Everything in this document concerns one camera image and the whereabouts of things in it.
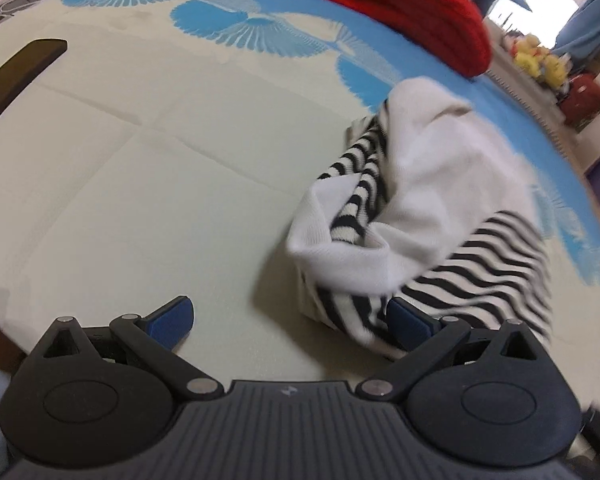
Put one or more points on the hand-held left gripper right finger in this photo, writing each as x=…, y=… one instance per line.
x=410, y=322

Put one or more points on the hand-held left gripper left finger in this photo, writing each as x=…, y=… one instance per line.
x=172, y=322

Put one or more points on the black white striped garment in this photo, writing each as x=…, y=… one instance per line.
x=430, y=185

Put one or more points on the red bag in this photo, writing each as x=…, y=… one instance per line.
x=582, y=100

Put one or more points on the black smartphone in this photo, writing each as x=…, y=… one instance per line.
x=20, y=77

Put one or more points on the yellow chick plush toy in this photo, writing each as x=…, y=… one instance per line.
x=554, y=69

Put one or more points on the pale yellow plush toy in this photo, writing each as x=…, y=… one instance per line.
x=527, y=55

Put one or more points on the red folded blanket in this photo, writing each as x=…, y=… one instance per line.
x=410, y=5

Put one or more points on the wide blue curtain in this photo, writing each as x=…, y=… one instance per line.
x=582, y=20

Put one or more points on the wooden bed side rail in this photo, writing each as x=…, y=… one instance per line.
x=0, y=345

